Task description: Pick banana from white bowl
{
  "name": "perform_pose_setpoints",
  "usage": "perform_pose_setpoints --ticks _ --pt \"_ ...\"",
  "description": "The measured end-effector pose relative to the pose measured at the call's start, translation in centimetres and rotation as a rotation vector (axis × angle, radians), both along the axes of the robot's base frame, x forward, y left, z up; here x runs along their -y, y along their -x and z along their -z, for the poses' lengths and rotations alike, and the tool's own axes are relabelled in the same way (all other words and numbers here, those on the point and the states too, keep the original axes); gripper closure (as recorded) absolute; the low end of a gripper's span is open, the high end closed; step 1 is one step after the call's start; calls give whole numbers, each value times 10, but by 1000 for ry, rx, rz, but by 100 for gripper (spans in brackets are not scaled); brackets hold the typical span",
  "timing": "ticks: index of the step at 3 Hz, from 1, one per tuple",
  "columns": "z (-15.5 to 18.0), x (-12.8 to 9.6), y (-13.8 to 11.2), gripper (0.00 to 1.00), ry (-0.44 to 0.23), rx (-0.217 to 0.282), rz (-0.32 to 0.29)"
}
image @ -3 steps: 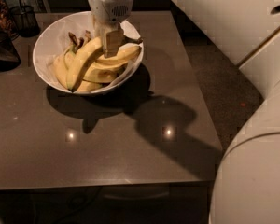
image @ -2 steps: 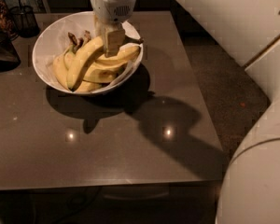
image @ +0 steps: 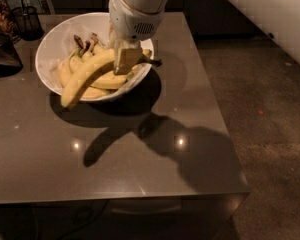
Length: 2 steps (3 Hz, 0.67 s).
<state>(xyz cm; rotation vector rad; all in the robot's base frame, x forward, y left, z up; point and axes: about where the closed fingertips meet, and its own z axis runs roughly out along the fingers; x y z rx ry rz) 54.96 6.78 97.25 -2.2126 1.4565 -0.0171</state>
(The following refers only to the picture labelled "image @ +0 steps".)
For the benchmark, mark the white ceramic bowl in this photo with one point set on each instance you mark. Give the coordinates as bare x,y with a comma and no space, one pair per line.
59,43

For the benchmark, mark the dark black container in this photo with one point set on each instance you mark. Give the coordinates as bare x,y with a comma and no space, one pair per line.
10,62

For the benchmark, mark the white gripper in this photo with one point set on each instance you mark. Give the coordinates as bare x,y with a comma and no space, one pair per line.
131,24

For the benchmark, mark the black mesh pen cup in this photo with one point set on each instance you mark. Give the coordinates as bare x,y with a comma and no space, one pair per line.
28,23

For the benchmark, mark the small back yellow banana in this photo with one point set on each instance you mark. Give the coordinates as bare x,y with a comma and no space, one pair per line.
75,61

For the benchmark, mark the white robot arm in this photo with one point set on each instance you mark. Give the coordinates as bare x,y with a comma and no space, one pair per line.
279,19

